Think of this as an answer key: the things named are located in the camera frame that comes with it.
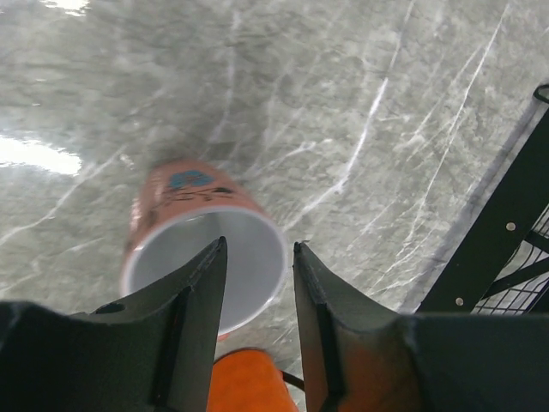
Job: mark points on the orange mug black handle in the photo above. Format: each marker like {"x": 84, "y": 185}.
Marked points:
{"x": 247, "y": 379}

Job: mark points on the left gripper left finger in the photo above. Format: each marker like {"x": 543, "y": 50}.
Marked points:
{"x": 152, "y": 350}

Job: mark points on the salmon flower mug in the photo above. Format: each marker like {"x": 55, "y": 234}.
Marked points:
{"x": 185, "y": 205}

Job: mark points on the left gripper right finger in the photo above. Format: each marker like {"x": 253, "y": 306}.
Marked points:
{"x": 358, "y": 355}

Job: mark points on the black wire dish rack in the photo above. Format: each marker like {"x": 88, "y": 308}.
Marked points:
{"x": 501, "y": 266}

